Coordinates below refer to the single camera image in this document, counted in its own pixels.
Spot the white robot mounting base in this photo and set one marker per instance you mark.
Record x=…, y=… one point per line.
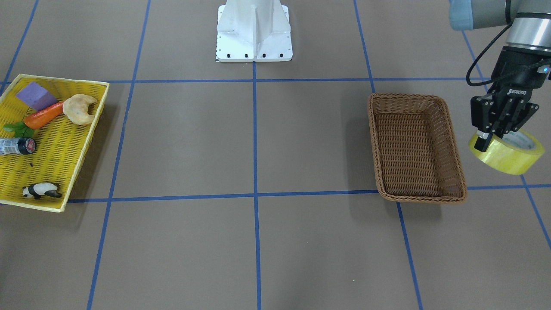
x=253, y=31

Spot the yellow clear tape roll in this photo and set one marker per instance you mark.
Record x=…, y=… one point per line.
x=514, y=154

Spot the purple foam block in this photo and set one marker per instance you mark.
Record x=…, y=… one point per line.
x=36, y=97

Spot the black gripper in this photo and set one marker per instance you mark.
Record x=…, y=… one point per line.
x=518, y=72

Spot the small black labelled jar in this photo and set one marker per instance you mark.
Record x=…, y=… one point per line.
x=17, y=146

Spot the toy panda figure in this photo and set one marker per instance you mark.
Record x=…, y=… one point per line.
x=38, y=190

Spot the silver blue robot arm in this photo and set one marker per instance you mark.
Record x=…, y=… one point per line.
x=526, y=22

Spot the yellow woven plastic basket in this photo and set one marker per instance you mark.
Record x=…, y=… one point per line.
x=61, y=145

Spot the toy croissant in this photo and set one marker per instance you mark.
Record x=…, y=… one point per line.
x=76, y=109

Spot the orange toy carrot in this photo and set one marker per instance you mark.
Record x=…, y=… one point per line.
x=35, y=121

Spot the brown wicker basket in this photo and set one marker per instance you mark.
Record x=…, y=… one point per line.
x=414, y=149

